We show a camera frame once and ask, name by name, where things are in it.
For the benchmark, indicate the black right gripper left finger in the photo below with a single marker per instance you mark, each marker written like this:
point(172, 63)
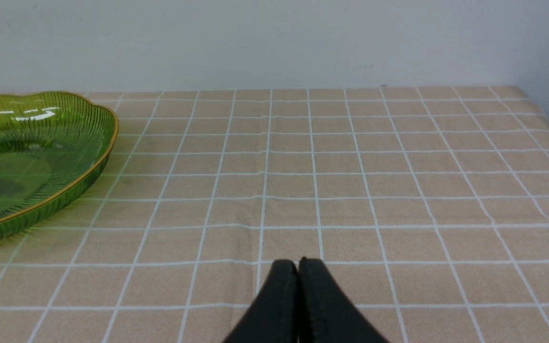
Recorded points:
point(271, 316)

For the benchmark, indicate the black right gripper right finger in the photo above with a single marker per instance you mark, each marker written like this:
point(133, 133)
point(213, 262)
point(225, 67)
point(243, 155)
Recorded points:
point(326, 314)

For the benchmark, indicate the beige checked tablecloth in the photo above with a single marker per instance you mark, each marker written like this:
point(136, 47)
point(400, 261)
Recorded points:
point(429, 205)

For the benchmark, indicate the green ribbed glass plate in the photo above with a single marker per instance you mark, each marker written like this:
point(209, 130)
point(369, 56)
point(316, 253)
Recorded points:
point(53, 147)

